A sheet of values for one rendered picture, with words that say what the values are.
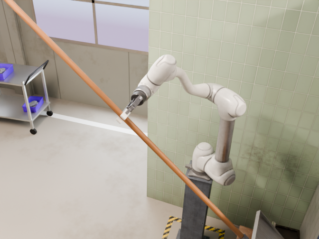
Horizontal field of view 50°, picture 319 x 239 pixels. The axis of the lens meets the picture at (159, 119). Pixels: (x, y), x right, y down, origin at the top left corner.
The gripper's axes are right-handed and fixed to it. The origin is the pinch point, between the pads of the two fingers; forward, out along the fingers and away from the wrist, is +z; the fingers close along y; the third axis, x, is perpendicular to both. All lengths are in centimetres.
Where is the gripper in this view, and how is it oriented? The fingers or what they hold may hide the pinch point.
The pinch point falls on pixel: (123, 116)
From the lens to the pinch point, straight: 171.3
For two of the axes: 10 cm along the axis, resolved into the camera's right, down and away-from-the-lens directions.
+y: -6.3, 4.7, 6.2
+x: -6.9, -7.1, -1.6
